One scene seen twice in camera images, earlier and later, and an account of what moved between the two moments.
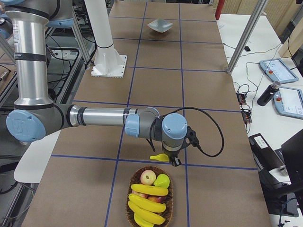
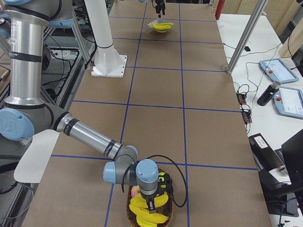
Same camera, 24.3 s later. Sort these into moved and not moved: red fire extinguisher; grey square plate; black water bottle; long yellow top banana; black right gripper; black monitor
Moved: black right gripper; long yellow top banana
Not moved: red fire extinguisher; black monitor; black water bottle; grey square plate
